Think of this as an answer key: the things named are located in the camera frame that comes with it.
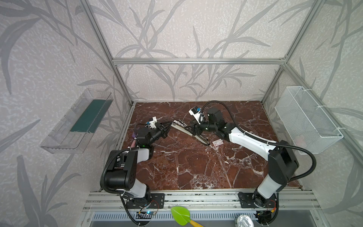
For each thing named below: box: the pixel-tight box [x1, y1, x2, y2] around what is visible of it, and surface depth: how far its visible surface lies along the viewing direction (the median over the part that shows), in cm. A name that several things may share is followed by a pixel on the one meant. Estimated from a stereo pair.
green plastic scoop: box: [171, 205, 204, 227], surface depth 71 cm
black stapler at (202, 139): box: [192, 134, 210, 146], surface depth 86 cm
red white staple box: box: [211, 138, 224, 148], surface depth 97 cm
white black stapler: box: [171, 118, 194, 137], surface depth 84 cm
